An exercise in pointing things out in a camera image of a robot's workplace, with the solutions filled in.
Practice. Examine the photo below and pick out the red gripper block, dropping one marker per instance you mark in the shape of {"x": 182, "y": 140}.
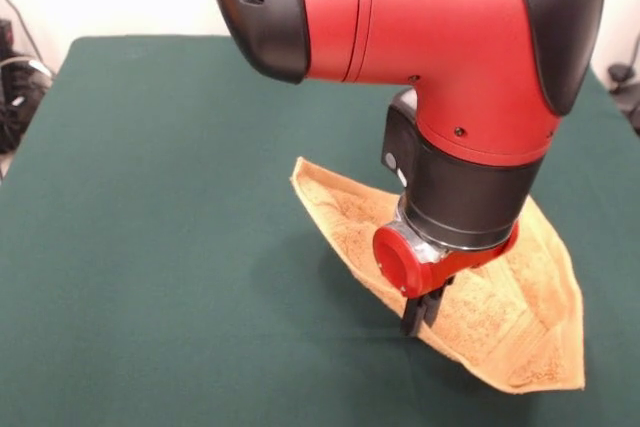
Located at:
{"x": 400, "y": 262}

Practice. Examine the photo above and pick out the orange terry towel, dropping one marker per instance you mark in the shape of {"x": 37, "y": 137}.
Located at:
{"x": 500, "y": 327}

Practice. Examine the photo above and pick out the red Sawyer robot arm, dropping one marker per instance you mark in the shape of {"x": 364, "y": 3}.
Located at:
{"x": 425, "y": 22}

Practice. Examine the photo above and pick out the dark green table cloth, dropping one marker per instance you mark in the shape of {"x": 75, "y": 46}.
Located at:
{"x": 150, "y": 247}

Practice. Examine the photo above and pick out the black floor device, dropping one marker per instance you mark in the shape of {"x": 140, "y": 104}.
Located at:
{"x": 625, "y": 92}

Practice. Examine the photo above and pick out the small black box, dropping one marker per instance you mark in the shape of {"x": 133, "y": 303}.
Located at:
{"x": 5, "y": 33}

